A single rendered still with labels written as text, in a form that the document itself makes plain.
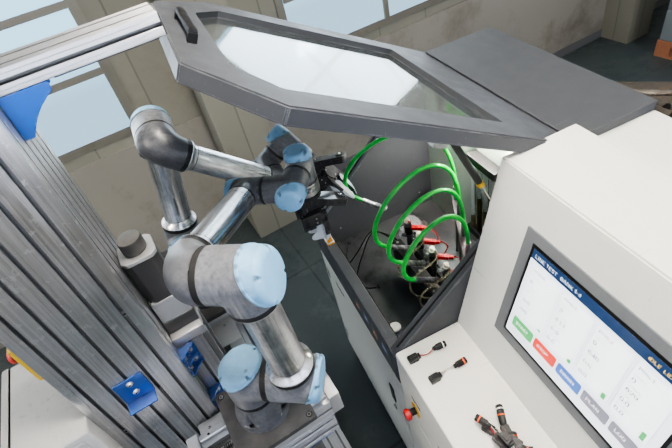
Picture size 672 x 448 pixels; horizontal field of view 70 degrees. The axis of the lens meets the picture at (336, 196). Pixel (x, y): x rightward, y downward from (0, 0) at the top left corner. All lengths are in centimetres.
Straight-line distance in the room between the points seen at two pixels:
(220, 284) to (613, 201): 78
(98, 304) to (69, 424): 38
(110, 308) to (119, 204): 213
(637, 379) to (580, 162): 45
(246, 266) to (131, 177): 239
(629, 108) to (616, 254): 55
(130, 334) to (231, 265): 45
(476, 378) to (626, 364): 48
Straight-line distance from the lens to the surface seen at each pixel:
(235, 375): 125
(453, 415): 142
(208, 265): 89
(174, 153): 138
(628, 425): 119
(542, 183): 113
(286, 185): 120
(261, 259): 87
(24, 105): 102
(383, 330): 159
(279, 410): 139
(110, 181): 320
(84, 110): 298
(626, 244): 103
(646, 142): 142
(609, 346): 113
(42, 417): 151
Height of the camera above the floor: 228
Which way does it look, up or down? 40 degrees down
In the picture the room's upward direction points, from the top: 14 degrees counter-clockwise
